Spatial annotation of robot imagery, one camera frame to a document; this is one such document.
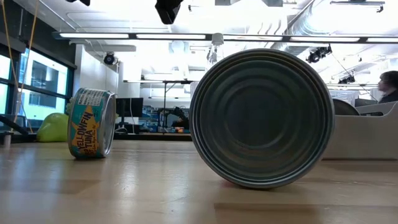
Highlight yellowfin tuna can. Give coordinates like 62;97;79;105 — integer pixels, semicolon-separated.
67;87;118;160

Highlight labelled tin can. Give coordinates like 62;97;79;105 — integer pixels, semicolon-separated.
333;98;361;116

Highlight grey tray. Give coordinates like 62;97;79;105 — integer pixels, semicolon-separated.
323;101;398;161

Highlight long linear ceiling light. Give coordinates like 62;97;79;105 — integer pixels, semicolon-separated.
52;30;398;44

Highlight black monitor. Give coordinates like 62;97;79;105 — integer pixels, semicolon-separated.
354;98;379;108
115;97;144;118

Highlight dark-framed window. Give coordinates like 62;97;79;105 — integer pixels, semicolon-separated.
0;30;77;125

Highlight large tin can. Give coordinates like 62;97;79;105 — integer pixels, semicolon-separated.
188;49;336;190

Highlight black ceiling spotlight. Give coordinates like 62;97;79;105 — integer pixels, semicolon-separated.
306;45;333;64
338;73;356;85

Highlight green pear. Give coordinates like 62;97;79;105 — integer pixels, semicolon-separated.
36;112;70;143

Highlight person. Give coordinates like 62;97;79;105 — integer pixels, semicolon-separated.
377;70;398;104

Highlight black dome ceiling camera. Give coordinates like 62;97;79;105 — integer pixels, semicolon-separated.
103;52;118;66

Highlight orange extension cable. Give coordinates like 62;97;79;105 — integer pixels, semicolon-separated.
0;0;40;124

